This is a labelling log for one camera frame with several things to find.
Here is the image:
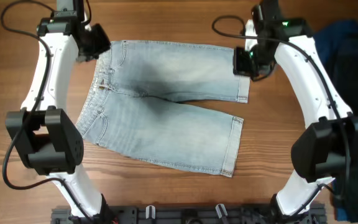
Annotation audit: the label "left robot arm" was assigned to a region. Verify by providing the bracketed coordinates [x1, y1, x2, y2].
[6, 1, 118, 223]

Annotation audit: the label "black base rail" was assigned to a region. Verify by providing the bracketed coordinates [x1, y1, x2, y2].
[50, 203, 328, 224]

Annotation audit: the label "right white rail clip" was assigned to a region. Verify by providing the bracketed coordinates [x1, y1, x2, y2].
[215, 203, 227, 219]

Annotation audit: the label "white rail clip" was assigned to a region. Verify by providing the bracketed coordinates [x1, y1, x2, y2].
[215, 203, 227, 219]
[145, 205, 156, 220]

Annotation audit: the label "blue shirt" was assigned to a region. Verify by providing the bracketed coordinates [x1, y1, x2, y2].
[312, 19, 358, 222]

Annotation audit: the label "left white rail clip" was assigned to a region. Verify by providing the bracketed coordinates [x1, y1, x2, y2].
[145, 205, 156, 220]

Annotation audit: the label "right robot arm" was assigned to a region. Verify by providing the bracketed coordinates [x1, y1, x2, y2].
[233, 1, 358, 222]

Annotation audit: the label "light blue denim shorts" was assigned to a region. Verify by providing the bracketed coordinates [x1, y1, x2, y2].
[76, 40, 250, 177]

